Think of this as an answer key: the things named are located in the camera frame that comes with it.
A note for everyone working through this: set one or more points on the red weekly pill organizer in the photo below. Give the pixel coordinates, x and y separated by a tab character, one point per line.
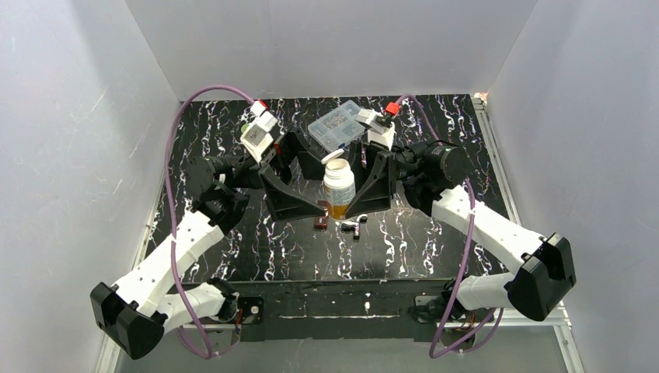
320	223

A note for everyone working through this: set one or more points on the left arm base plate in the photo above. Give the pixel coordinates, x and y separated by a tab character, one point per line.
247	311

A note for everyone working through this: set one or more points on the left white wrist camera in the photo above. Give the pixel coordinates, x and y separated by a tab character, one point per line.
256	138

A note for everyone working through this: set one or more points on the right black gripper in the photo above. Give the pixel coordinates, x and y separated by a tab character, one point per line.
388	168

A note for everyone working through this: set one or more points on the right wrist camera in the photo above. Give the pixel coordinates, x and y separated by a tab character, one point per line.
379	128

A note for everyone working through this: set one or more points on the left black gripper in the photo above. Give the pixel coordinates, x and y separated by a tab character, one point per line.
268	172

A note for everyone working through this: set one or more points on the clear plastic compartment box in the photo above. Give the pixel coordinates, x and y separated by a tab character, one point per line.
337	128

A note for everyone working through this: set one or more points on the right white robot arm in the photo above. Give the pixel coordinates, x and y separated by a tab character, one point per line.
539	270

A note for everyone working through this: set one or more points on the chrome metal faucet fitting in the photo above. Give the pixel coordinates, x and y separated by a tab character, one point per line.
353	226

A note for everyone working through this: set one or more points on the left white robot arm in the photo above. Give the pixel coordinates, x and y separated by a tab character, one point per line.
141	307

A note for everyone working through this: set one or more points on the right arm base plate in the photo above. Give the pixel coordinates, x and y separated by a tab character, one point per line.
456	329

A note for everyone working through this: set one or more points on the white pill bottle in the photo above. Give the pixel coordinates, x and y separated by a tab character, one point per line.
338	184

